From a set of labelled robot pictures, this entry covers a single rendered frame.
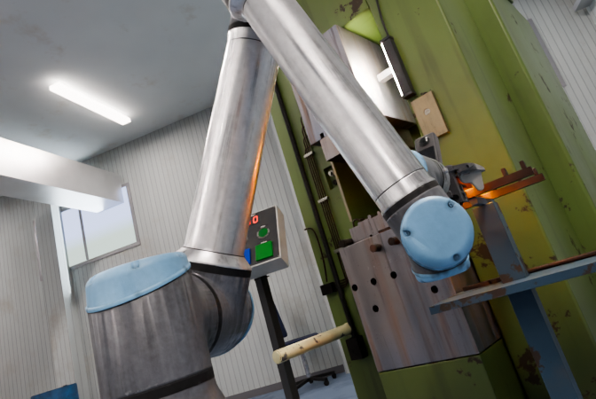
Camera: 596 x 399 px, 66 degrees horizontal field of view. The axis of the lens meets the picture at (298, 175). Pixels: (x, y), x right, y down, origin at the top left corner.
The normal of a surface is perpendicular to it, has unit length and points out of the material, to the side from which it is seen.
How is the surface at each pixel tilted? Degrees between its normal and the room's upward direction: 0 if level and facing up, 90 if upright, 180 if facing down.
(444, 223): 94
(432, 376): 90
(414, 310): 90
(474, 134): 90
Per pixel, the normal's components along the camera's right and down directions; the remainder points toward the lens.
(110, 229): -0.28, -0.20
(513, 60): -0.65, -0.03
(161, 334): 0.48, -0.39
